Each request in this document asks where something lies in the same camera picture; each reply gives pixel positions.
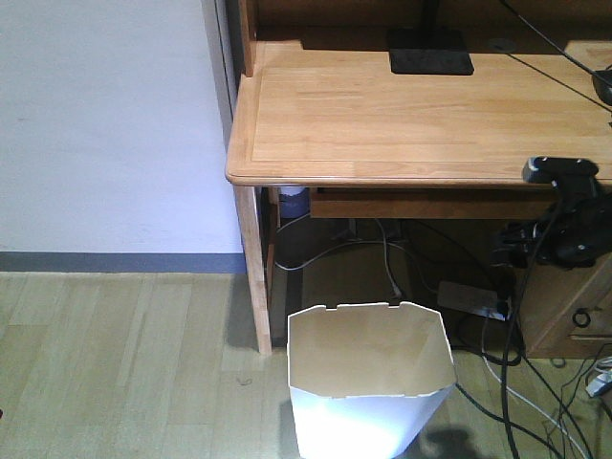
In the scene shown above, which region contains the black computer mouse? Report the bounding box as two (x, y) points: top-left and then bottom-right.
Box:
(592, 68), (612, 106)

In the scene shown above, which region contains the white cable under desk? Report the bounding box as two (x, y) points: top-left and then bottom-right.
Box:
(274, 214), (412, 307)

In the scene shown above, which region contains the black monitor cable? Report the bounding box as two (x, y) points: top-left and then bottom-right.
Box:
(499, 0), (612, 92)

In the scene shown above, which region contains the black computer monitor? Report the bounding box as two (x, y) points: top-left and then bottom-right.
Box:
(386, 1), (474, 77)

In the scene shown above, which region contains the grey power strip under desk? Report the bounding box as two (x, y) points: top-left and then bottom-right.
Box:
(437, 281), (506, 320)

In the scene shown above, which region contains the white trash bin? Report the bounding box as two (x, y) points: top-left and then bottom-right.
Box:
(287, 302), (456, 458)

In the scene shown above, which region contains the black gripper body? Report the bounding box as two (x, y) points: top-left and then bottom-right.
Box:
(492, 200), (601, 269)

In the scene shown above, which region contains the wooden desk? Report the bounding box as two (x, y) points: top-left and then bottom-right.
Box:
(226, 1), (611, 354)

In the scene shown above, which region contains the wooden drawer cabinet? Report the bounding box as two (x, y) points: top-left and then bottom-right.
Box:
(520, 255), (611, 359)

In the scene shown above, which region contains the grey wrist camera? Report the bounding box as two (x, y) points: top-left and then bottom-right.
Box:
(522, 156), (599, 186)

